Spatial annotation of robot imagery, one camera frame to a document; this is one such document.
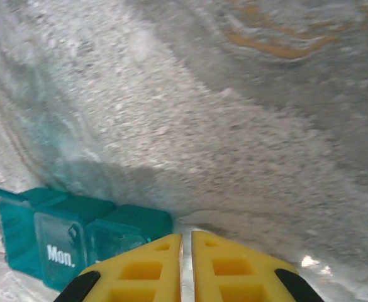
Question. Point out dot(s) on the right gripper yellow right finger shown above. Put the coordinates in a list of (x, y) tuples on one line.
[(234, 270)]

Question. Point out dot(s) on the teal weekly pill organizer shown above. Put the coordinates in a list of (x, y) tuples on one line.
[(20, 226)]

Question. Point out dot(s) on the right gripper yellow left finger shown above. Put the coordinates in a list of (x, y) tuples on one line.
[(146, 273)]

